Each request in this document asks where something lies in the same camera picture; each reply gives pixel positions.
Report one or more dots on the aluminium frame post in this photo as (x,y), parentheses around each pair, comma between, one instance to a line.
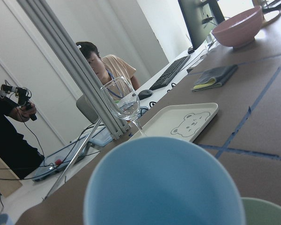
(72,59)

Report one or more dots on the black monitor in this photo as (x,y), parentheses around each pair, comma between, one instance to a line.
(201,17)

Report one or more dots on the operator in black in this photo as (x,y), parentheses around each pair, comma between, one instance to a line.
(21,157)

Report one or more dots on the blue teach pendant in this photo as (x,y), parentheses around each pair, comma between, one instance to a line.
(57,161)
(101,137)

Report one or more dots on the black computer mouse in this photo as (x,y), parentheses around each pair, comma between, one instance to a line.
(145,94)

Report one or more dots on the clear wine glass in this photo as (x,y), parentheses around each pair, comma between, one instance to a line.
(123,100)

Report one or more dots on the light blue plastic cup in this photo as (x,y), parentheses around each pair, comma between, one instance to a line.
(161,181)

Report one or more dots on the grey folded cloth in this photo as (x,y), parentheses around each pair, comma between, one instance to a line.
(214,78)

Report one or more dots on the blue bowl off table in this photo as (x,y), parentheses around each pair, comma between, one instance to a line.
(5,219)

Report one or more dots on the black keyboard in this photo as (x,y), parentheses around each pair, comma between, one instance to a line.
(169,73)

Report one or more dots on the cream bear tray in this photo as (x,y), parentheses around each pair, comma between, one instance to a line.
(184,122)

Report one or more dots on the seated person beige shirt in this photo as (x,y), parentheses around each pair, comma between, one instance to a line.
(108,67)

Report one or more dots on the wooden round stand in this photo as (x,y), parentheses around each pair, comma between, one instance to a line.
(270,13)

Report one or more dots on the green bowl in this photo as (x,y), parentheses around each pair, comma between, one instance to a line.
(261,212)

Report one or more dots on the long metal rod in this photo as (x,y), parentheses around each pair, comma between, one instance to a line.
(73,160)

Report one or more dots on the pink bowl with ice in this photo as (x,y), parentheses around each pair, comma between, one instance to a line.
(239,30)

